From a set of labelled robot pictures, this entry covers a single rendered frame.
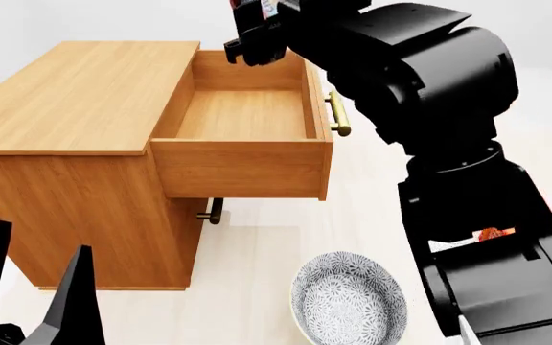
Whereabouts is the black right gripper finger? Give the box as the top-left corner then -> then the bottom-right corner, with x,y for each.
276,0 -> 304,20
234,0 -> 264,23

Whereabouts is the chocolate pudding box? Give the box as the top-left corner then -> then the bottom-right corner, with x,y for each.
229,0 -> 301,20

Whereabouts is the open wooden drawer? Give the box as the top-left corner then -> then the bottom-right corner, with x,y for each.
149,49 -> 334,202

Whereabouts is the wooden cabinet body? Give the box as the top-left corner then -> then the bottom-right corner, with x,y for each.
0,40 -> 226,291

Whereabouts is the grey floral patterned bowl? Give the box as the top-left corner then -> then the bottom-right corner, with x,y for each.
289,250 -> 409,345

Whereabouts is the orange red packet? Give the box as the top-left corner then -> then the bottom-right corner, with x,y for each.
471,226 -> 518,243

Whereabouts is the brass handle on open drawer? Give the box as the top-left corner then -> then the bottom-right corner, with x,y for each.
325,89 -> 353,138

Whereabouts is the brass handle on closed drawer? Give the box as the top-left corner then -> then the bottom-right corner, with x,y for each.
195,197 -> 225,226

